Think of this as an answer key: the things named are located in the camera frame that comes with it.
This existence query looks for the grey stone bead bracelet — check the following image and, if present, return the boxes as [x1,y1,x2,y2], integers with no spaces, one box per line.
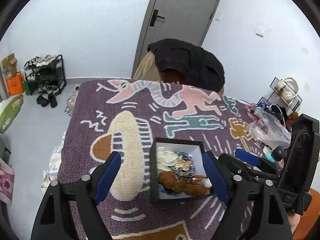
[175,151,196,163]

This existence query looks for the pink cartoon cushion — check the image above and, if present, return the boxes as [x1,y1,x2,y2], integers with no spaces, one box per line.
[0,158,15,205]

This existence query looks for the orange paper bag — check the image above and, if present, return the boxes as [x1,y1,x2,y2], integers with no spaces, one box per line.
[6,72,24,96]

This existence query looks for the white wall switch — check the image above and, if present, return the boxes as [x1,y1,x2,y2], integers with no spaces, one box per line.
[255,27,266,37]

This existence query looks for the black door handle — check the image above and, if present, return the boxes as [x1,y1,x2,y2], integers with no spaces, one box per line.
[149,9,165,27]

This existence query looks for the black jacket on chair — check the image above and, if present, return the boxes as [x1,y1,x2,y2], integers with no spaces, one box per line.
[148,38,225,93]

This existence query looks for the green floor mat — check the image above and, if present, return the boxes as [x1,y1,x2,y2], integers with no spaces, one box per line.
[1,94,24,134]

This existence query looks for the wire wall basket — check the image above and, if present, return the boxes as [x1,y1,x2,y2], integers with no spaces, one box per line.
[270,77,302,112]

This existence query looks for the clear plastic bag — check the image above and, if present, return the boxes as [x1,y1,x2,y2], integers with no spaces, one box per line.
[248,107,291,149]

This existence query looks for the purple patterned woven blanket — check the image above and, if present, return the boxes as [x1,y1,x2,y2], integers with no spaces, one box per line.
[57,79,264,239]

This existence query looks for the cartoon boy figurine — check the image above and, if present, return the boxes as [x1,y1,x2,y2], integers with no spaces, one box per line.
[263,146,285,163]

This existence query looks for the black jewelry box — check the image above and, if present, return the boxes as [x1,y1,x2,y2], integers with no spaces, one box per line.
[150,138,213,203]

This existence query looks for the cardboard box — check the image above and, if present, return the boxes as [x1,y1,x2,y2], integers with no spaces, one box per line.
[1,53,17,80]

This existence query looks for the grey door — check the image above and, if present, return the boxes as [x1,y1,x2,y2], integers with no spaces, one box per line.
[131,0,220,76]

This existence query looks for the black shoe rack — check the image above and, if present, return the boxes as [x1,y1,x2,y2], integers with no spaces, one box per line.
[22,54,66,95]

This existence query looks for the striped sneaker on floor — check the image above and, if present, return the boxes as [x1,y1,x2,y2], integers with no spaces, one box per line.
[65,85,80,116]

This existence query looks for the brown seed bead bracelet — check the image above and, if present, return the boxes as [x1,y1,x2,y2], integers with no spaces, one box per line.
[158,171,212,197]

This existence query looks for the right hand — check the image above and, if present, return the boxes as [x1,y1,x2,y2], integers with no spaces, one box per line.
[286,211,300,233]

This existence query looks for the black slippers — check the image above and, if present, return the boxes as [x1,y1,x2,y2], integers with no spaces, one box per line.
[36,94,57,108]

